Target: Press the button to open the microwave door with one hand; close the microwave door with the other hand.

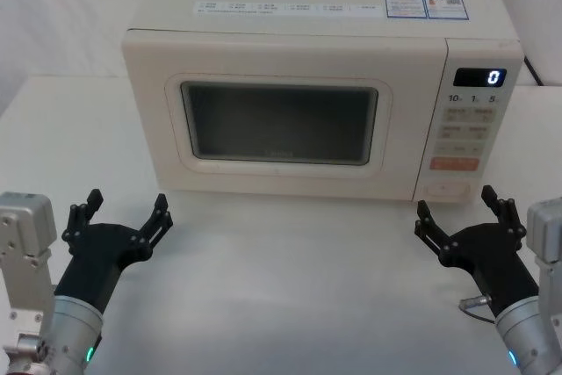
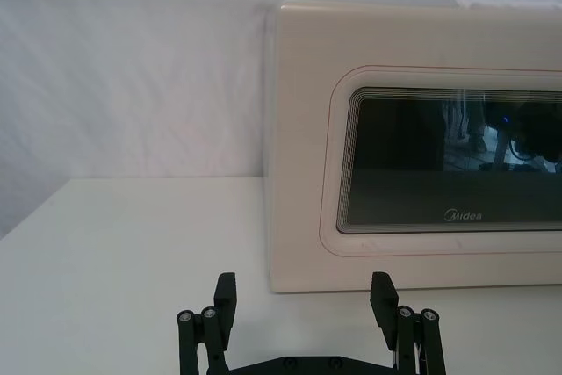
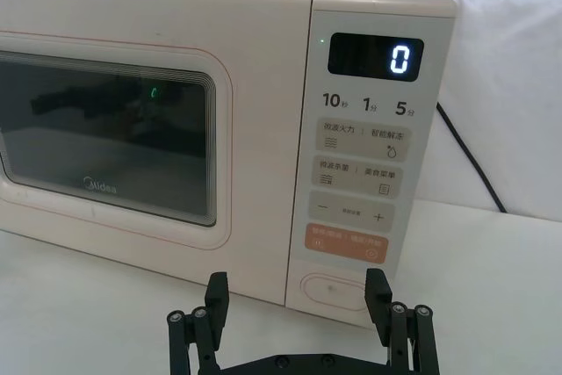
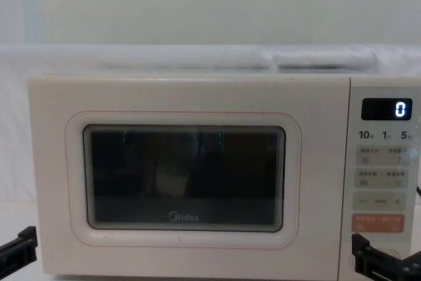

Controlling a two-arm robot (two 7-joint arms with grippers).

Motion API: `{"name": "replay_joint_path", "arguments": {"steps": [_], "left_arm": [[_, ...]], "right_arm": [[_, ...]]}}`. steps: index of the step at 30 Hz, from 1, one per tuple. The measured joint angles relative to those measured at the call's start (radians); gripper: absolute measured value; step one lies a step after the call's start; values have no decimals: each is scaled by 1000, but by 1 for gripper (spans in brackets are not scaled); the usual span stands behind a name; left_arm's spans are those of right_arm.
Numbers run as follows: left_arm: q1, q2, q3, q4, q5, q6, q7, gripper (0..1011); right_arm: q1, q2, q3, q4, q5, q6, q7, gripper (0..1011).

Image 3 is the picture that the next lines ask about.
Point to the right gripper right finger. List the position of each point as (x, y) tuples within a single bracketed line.
[(378, 300)]

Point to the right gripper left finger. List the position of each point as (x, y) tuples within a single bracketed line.
[(216, 305)]

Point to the oven control panel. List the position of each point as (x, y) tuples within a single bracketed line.
[(373, 103)]

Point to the cream microwave oven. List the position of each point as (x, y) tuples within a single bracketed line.
[(153, 19)]

